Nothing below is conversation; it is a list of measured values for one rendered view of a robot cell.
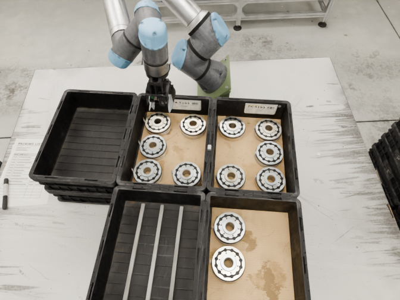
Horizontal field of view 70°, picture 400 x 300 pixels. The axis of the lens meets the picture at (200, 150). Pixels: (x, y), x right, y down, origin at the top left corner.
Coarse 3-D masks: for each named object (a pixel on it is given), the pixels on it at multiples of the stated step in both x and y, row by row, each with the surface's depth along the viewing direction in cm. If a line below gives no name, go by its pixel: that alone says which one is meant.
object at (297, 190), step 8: (216, 104) 110; (288, 104) 110; (288, 112) 108; (288, 120) 106; (208, 160) 98; (296, 160) 97; (208, 168) 96; (296, 168) 96; (208, 176) 95; (296, 176) 94; (208, 184) 93; (296, 184) 93; (208, 192) 94; (224, 192) 92; (232, 192) 92; (240, 192) 92; (248, 192) 91; (256, 192) 91; (264, 192) 91; (272, 192) 91; (280, 192) 91; (296, 192) 91
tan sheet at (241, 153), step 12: (252, 120) 118; (276, 120) 118; (252, 132) 115; (216, 144) 113; (228, 144) 113; (240, 144) 113; (252, 144) 112; (216, 156) 110; (228, 156) 110; (240, 156) 110; (252, 156) 110; (216, 168) 107; (252, 168) 107; (252, 180) 104
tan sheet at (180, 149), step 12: (180, 120) 119; (144, 132) 116; (168, 132) 116; (180, 132) 116; (168, 144) 113; (180, 144) 113; (192, 144) 113; (204, 144) 113; (168, 156) 110; (180, 156) 110; (192, 156) 110; (168, 168) 107; (132, 180) 105; (168, 180) 105
